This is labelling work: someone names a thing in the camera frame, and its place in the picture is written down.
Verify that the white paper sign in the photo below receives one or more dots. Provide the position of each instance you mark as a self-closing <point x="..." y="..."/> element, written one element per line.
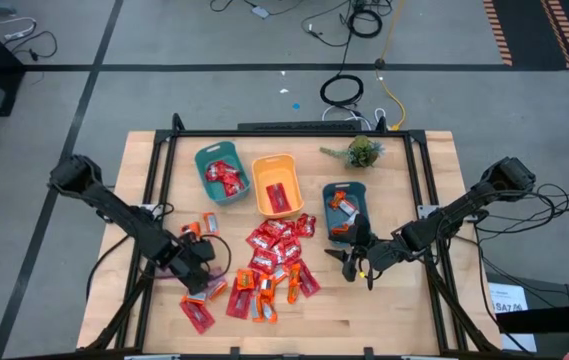
<point x="509" y="295"/>

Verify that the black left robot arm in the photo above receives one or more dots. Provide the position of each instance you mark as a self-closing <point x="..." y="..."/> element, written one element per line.
<point x="114" y="210"/>

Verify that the grey power adapter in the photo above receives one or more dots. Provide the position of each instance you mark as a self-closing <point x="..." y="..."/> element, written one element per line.
<point x="260" y="12"/>

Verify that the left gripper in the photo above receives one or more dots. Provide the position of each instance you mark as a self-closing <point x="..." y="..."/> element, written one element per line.
<point x="189" y="267"/>

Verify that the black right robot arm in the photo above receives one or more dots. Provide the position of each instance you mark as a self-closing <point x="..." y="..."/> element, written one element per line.
<point x="464" y="210"/>

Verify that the artificial green plant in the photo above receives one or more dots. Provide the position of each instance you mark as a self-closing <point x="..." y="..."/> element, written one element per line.
<point x="362" y="152"/>

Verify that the red Skittles candy pack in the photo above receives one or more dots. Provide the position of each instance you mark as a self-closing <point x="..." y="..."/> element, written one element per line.
<point x="264" y="261"/>
<point x="214" y="171"/>
<point x="276" y="227"/>
<point x="306" y="225"/>
<point x="234" y="189"/>
<point x="231" y="176"/>
<point x="291" y="250"/>
<point x="260" y="240"/>

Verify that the black bar behind table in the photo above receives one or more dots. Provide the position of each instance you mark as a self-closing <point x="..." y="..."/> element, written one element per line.
<point x="299" y="126"/>

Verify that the red Twizzlers candy pack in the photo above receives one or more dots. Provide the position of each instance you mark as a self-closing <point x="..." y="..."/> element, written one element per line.
<point x="310" y="282"/>
<point x="279" y="198"/>
<point x="238" y="304"/>
<point x="198" y="318"/>

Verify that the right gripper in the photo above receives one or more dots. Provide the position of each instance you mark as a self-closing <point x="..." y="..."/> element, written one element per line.
<point x="379" y="255"/>

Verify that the black side table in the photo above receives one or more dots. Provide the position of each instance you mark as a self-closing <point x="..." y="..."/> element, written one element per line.
<point x="554" y="325"/>

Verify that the orange Reese's candy pack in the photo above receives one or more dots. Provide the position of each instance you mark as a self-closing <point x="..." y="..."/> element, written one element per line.
<point x="245" y="280"/>
<point x="191" y="229"/>
<point x="193" y="299"/>
<point x="270" y="312"/>
<point x="293" y="294"/>
<point x="338" y="200"/>
<point x="294" y="274"/>
<point x="267" y="286"/>
<point x="280" y="274"/>
<point x="348" y="208"/>
<point x="340" y="230"/>
<point x="256" y="309"/>
<point x="217" y="291"/>
<point x="211" y="223"/>

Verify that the teal plastic bin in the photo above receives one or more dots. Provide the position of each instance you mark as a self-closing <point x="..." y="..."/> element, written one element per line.
<point x="204" y="155"/>

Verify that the grey-blue plastic bin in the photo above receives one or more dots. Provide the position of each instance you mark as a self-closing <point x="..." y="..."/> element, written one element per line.
<point x="361" y="192"/>

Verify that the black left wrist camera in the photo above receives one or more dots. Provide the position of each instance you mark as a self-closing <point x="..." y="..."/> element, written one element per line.
<point x="204" y="250"/>

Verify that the yellow plastic bin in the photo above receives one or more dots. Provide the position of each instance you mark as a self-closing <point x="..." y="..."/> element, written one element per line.
<point x="264" y="170"/>

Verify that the black orange-striped floor mat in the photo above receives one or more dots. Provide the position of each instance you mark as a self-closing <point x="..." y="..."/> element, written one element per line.
<point x="524" y="30"/>

